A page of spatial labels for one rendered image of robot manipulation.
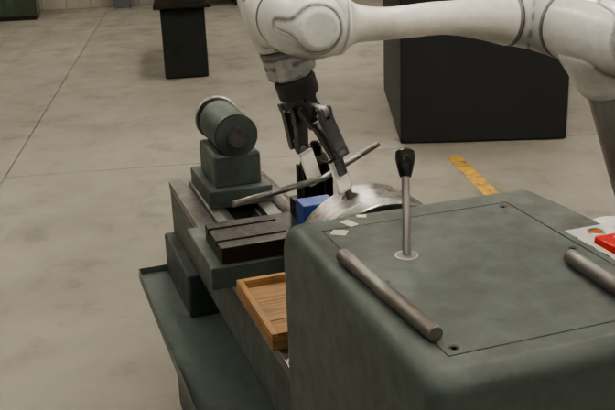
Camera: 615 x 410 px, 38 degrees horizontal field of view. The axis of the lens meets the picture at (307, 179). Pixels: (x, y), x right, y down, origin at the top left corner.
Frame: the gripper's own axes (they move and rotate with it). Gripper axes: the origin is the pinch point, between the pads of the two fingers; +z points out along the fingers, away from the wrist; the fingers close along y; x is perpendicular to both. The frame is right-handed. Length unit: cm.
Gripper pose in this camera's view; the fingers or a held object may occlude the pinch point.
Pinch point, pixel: (326, 175)
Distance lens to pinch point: 167.0
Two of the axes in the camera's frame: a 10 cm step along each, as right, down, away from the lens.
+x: 7.6, -4.6, 4.6
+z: 3.0, 8.7, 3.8
